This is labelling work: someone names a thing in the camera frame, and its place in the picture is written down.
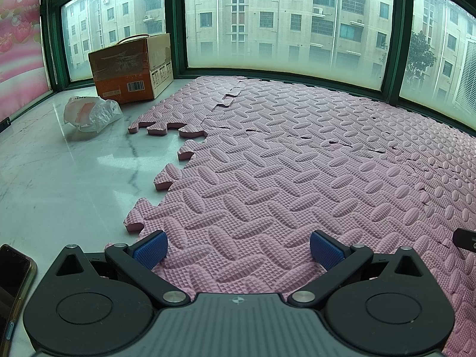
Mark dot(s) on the brown cardboard box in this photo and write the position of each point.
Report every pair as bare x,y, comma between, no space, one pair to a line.
122,67

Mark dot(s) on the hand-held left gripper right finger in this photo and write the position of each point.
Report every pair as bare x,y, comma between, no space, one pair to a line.
326,250

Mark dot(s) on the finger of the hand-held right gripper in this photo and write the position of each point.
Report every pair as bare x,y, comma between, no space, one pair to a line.
464,238

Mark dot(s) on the black smartphone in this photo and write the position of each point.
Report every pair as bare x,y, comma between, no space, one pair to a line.
13,279

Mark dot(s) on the pink patterned curtain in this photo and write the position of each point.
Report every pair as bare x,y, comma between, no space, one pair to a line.
22,44

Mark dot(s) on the white louvred grille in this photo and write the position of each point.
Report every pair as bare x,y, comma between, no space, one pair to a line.
467,74

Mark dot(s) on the clear plastic bag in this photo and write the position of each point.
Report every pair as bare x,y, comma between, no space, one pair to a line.
87,113

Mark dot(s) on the loose pink foam strip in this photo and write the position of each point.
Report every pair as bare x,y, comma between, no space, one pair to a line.
163,128

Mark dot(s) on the dark green window frame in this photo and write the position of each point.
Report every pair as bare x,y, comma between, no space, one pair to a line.
179,26

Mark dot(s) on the beige apartment building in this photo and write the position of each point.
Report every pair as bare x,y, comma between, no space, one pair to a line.
282,11

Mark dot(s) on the green tree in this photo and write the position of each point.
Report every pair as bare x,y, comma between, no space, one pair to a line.
420,59

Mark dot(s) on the pink foam puzzle mat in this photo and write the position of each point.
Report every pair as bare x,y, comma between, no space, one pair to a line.
297,163

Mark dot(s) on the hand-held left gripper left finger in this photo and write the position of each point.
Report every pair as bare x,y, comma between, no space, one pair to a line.
150,251

